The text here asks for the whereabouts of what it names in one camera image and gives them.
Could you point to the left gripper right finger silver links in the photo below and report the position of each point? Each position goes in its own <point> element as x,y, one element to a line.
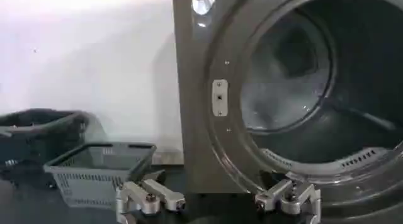
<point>285,197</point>

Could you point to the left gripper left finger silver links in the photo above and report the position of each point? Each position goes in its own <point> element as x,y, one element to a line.
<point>148,195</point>

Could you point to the grey plastic laundry basket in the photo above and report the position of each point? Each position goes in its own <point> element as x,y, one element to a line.
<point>91,178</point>

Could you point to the grey dryer with round opening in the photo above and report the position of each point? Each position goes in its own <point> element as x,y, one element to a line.
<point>220,168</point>

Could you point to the silver door latch plate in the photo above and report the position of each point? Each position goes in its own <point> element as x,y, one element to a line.
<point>219,97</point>

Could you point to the dark round bin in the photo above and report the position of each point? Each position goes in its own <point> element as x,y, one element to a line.
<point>37,137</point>

